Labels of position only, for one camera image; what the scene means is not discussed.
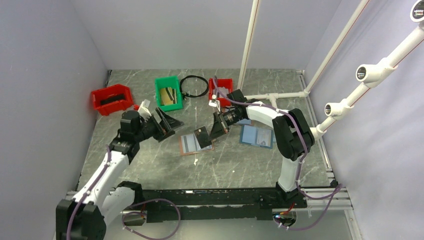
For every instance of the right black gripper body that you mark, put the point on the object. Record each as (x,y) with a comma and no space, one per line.
(231,117)

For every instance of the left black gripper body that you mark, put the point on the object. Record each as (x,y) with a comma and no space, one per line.
(151,128)

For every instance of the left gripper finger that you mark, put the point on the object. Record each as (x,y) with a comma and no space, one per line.
(161,134)
(167,122)

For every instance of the black credit card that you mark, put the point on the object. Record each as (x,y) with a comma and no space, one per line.
(202,136)

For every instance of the brown card holder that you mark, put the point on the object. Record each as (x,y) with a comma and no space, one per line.
(189,145)

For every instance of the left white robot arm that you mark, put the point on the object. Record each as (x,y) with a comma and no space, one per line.
(99,185)

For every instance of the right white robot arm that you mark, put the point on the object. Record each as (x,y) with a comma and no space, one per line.
(294,138)

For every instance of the white cards in red bin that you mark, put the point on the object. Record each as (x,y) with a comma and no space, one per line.
(221,92)

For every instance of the gold card in green bin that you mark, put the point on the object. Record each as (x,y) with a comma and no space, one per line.
(168,96)

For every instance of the blue card holder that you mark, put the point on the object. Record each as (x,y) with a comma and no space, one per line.
(256,136)

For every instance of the green bin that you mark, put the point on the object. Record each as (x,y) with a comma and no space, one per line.
(169,81)

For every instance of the left red bin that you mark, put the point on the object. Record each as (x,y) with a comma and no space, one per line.
(111,99)

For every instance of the black base bar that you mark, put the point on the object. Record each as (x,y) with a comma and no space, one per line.
(259,203)

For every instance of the aluminium rail frame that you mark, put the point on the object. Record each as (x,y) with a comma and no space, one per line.
(318,200)

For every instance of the white pvc pipe frame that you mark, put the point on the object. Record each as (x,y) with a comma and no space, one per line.
(369,76)

